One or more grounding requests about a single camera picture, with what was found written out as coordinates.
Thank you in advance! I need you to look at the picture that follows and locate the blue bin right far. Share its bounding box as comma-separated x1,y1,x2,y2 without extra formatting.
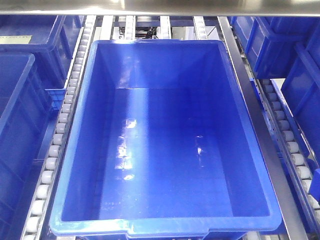
228,16,320,79

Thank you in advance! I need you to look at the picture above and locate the left white roller track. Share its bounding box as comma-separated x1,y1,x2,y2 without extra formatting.
20,15,97,240

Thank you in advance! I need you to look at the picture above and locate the blue bin left near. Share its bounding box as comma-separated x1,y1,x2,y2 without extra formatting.
0,52,52,240

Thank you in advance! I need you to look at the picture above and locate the steel shelf top beam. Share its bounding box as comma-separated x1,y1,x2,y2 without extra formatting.
0,0,320,17

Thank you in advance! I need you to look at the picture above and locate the right white roller track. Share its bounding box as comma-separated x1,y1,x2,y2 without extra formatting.
255,79,320,232

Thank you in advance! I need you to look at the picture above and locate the blue bin right near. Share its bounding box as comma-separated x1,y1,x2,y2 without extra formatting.
281,43,320,155

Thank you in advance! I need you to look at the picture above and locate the large blue target bin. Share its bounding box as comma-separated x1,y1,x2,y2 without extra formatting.
49,40,282,240

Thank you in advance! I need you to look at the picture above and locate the blue bin left far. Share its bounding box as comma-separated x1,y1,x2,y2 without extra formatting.
0,14,85,90

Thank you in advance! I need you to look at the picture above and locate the white roller track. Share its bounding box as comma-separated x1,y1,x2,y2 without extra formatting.
20,15,97,240
255,79,320,232

